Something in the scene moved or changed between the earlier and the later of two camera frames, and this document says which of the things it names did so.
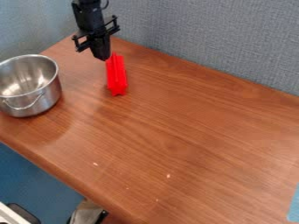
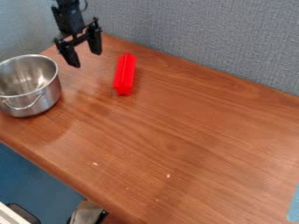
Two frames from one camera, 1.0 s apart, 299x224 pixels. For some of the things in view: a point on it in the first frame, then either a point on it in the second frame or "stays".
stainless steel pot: x=31 y=86 stays
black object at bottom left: x=23 y=213 stays
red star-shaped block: x=117 y=80 to x=125 y=76
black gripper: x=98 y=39 to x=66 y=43
